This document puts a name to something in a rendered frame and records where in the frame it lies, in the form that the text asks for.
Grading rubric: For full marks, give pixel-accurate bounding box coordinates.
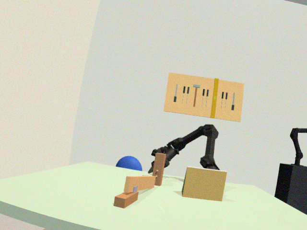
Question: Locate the long wooden rail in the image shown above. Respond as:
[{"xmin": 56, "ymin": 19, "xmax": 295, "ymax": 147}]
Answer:
[{"xmin": 124, "ymin": 176, "xmax": 156, "ymax": 193}]

